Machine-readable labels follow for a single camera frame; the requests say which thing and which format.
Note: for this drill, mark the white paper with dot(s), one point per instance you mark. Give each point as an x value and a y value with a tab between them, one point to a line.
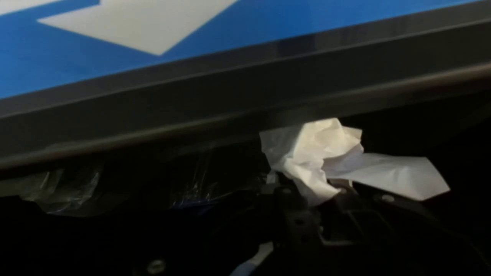
318	152

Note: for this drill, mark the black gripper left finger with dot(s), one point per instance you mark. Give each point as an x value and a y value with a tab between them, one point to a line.
295	245

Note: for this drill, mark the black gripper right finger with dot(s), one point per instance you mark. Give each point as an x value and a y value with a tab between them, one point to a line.
396	241

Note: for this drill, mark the right blue mixed paper sign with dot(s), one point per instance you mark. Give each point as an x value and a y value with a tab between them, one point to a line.
48	43

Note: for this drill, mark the dark cabinet with drawers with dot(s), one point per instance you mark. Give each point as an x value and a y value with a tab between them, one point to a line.
80	121

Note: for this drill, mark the right black bin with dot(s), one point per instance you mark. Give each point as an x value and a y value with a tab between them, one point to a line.
135	183

